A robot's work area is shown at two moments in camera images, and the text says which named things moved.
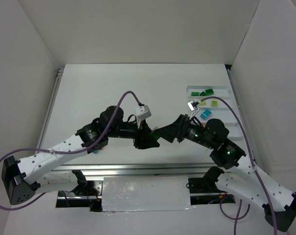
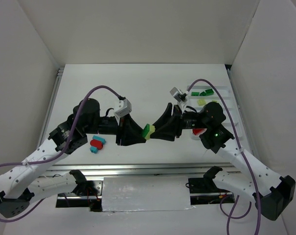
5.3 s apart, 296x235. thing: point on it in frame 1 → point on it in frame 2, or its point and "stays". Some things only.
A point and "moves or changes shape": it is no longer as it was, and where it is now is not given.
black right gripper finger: (177, 128) → (166, 120)
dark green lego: (155, 136) moves or changes shape
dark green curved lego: (209, 92) stays
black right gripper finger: (169, 133) stays
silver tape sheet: (146, 193) stays
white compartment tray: (213, 108) stays
